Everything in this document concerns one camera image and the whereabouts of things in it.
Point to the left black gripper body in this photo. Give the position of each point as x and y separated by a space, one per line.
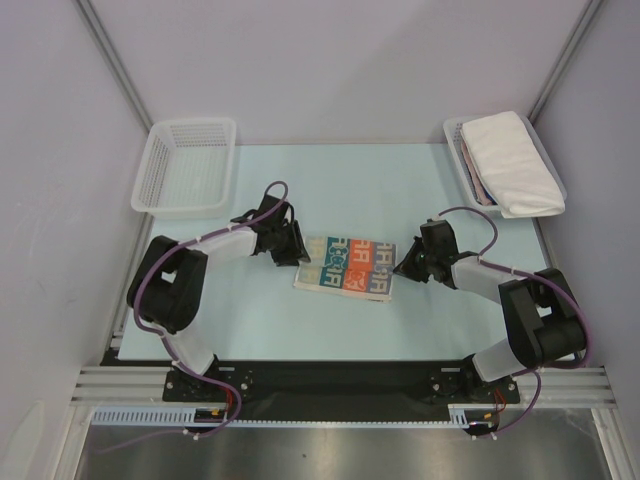
280 233

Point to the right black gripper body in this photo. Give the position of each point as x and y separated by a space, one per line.
413 260

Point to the printed letters towel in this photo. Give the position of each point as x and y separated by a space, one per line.
350 267

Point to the white towel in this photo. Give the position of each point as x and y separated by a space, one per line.
511 168

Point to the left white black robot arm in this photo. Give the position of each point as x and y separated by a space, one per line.
166 290

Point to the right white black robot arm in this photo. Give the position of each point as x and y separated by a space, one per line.
544 325

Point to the pink towel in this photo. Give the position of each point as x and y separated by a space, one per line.
481 193

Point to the right white plastic basket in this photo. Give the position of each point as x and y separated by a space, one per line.
453 133

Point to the white plastic basket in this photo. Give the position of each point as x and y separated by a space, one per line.
453 133
186 169

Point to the left white plastic basket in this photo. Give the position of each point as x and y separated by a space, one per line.
186 169

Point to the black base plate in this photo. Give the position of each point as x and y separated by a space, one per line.
336 391

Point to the left aluminium corner post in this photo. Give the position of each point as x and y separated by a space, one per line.
111 57

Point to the aluminium corner post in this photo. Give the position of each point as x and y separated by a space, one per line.
111 57
578 35

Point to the right aluminium corner post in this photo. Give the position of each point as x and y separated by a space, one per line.
578 35

